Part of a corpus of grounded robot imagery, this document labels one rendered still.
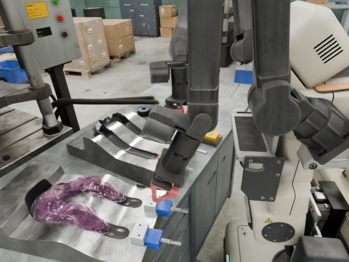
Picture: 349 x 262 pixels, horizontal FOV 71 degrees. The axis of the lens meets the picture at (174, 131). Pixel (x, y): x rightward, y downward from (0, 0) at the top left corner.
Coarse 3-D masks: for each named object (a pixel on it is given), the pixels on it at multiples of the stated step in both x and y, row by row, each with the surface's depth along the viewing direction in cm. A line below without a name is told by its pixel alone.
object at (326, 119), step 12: (324, 108) 45; (336, 108) 48; (312, 120) 44; (324, 120) 44; (336, 120) 44; (348, 120) 44; (300, 132) 46; (312, 132) 45; (324, 132) 44; (336, 132) 43; (348, 132) 43; (312, 144) 46; (324, 144) 45; (336, 144) 43; (348, 144) 42; (312, 156) 46; (324, 156) 44
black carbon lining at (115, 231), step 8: (40, 184) 79; (48, 184) 81; (32, 192) 77; (40, 192) 80; (32, 200) 77; (128, 200) 79; (136, 200) 78; (32, 208) 75; (32, 216) 72; (112, 224) 70; (112, 232) 69; (120, 232) 69; (128, 232) 68
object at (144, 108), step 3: (138, 108) 139; (141, 108) 139; (144, 108) 140; (147, 108) 138; (150, 108) 138; (138, 111) 136; (141, 111) 135; (144, 111) 135; (147, 111) 136; (150, 111) 138; (138, 114) 137; (141, 114) 136; (144, 114) 136; (147, 114) 137
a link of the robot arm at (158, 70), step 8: (176, 48) 75; (184, 48) 75; (176, 56) 76; (184, 56) 76; (152, 64) 78; (160, 64) 78; (152, 72) 77; (160, 72) 77; (152, 80) 78; (160, 80) 79
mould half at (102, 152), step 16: (128, 112) 113; (96, 128) 117; (112, 128) 102; (128, 128) 105; (80, 144) 106; (96, 144) 95; (112, 144) 96; (128, 144) 99; (144, 144) 99; (160, 144) 98; (96, 160) 100; (112, 160) 94; (128, 160) 91; (144, 160) 90; (128, 176) 94; (144, 176) 88
